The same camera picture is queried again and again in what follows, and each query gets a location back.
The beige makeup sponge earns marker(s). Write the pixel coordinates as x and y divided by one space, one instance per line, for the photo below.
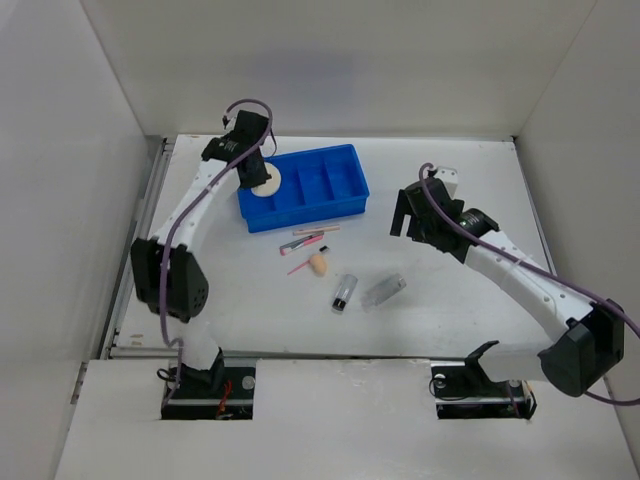
318 264

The beige cosmetic stick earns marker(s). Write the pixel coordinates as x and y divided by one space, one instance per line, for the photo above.
316 230

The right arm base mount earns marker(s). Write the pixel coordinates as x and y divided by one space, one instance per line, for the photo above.
463 391

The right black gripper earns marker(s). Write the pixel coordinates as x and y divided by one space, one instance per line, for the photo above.
403 207

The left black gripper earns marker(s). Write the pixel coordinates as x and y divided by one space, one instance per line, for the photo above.
260 178

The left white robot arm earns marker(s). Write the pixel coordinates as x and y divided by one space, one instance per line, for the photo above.
168 277

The houndstooth pattern pencil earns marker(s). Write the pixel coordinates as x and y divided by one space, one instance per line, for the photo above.
297 243

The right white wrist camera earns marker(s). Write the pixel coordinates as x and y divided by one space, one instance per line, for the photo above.
449 177

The pink makeup brush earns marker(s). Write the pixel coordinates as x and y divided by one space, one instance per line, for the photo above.
318 238

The pink eyebrow comb brush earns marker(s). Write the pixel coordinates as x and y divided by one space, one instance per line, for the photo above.
323 250

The clear tube black cap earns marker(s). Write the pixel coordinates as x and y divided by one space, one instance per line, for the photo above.
344 292

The round beige powder puff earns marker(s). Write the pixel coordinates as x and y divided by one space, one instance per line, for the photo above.
272 184

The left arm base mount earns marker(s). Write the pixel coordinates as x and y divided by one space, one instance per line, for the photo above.
229 397

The blue plastic organizer tray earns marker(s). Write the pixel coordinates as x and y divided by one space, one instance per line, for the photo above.
318 184

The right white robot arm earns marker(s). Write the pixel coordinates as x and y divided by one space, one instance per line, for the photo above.
585 334

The clear plastic bottle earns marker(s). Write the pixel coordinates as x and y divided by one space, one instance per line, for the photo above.
382 291

